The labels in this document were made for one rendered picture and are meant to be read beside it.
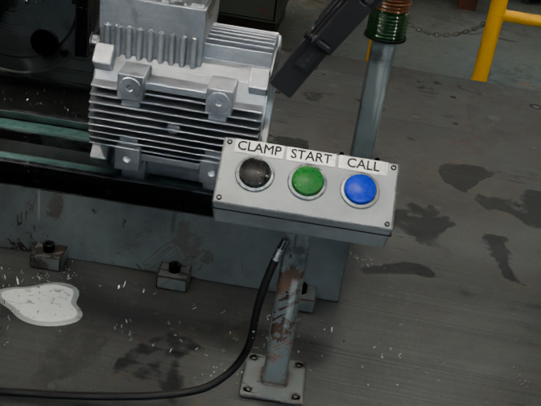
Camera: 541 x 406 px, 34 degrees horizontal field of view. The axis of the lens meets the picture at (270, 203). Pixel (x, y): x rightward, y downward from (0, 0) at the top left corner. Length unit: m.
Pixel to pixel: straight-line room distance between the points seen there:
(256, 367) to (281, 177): 0.26
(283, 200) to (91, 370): 0.31
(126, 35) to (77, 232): 0.27
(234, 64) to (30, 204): 0.31
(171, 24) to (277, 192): 0.27
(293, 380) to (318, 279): 0.17
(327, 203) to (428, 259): 0.45
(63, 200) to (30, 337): 0.18
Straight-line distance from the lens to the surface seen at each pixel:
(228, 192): 0.82
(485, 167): 1.56
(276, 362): 0.97
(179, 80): 1.01
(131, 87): 1.00
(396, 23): 1.33
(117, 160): 1.04
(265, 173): 0.82
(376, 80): 1.37
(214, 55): 1.03
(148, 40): 1.02
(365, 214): 0.82
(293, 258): 0.88
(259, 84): 0.99
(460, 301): 1.19
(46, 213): 1.13
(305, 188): 0.82
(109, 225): 1.12
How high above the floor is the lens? 1.46
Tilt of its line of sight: 30 degrees down
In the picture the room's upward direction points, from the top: 8 degrees clockwise
